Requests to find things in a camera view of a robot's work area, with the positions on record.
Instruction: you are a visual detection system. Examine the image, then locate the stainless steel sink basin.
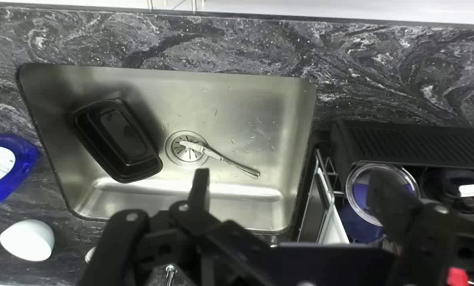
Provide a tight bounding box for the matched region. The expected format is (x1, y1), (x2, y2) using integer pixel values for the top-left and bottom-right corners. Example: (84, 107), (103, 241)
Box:
(15, 63), (318, 236)

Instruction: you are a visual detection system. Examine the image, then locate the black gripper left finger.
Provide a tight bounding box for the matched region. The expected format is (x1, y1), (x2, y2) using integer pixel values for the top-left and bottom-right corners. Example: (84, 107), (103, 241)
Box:
(187, 167), (213, 214)

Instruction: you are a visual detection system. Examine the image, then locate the small white bowl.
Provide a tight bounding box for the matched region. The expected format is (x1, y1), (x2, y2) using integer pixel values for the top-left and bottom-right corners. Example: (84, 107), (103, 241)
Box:
(0, 218), (57, 264)

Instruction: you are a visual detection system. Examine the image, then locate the blue dish soap bottle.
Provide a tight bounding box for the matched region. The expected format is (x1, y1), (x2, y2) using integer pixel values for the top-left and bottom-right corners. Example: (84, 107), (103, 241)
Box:
(0, 134), (41, 214)

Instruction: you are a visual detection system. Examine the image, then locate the round metal sink drain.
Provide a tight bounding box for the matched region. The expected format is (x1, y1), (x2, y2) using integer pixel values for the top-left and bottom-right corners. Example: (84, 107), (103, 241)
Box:
(163, 131), (211, 166)

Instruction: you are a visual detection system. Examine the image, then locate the black plastic food tray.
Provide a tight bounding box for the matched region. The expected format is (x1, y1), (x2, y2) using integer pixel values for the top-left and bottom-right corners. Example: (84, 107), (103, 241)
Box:
(71, 98), (163, 185)

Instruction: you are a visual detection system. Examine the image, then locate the clear glass with blue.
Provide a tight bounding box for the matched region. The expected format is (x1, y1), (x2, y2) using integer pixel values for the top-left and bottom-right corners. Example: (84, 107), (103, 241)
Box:
(343, 163), (421, 245)

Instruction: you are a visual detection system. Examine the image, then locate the red plastic cup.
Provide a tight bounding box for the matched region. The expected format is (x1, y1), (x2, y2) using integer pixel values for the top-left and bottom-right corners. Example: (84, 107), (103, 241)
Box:
(446, 266), (470, 286)

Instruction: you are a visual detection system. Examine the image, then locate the metal spoon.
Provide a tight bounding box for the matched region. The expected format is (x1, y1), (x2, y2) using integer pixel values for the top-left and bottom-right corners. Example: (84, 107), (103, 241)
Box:
(174, 136), (262, 180)

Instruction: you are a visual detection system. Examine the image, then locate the black dish rack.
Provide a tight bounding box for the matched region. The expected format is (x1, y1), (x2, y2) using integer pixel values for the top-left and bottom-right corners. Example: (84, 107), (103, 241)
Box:
(294, 120), (474, 252)

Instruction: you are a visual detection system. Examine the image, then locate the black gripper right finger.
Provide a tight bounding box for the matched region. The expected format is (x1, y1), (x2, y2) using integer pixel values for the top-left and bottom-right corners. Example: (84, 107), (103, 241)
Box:
(367, 164), (424, 228)

